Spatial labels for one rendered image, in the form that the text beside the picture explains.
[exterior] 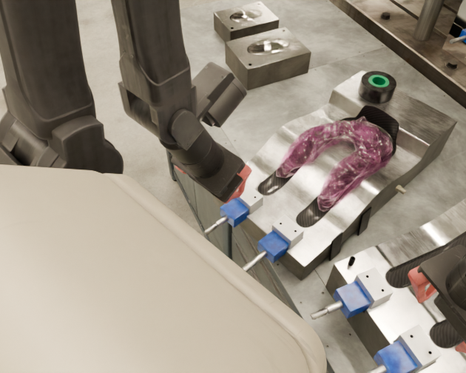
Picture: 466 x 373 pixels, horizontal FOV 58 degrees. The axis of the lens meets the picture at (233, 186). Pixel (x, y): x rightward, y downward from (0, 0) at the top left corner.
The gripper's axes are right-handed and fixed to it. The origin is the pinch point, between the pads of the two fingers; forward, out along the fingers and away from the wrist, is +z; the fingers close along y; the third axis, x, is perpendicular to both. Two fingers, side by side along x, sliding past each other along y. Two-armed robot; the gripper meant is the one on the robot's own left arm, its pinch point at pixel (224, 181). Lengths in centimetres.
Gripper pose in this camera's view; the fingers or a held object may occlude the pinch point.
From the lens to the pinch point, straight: 71.4
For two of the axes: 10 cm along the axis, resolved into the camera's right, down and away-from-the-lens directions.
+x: -6.1, 7.9, -1.0
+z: 2.9, 3.3, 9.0
